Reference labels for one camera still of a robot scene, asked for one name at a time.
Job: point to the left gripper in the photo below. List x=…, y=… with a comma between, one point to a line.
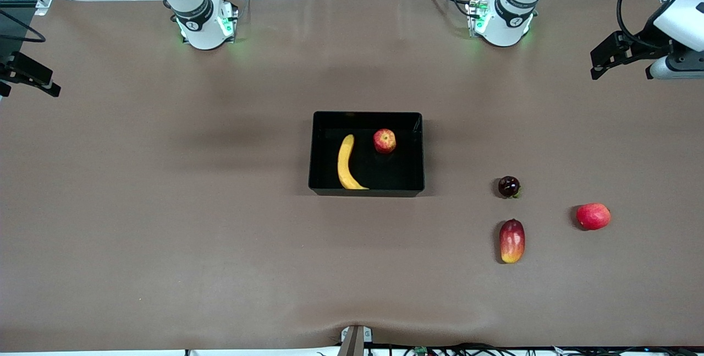
x=647, y=43

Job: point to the small red speckled apple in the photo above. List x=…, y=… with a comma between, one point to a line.
x=384, y=141

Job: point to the black plastic box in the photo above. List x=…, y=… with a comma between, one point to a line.
x=396, y=174

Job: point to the yellow banana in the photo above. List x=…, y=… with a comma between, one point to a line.
x=344, y=163

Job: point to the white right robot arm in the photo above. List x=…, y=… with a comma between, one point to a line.
x=198, y=15

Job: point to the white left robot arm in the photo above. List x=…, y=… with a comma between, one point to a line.
x=509, y=15

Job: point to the round red peach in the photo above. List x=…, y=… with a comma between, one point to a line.
x=593, y=216

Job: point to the red yellow mango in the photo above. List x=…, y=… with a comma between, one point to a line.
x=512, y=241

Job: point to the brown table mat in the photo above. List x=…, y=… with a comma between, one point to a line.
x=165, y=235

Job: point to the small green circuit board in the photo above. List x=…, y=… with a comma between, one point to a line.
x=421, y=351

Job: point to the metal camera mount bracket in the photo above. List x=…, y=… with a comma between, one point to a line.
x=355, y=342

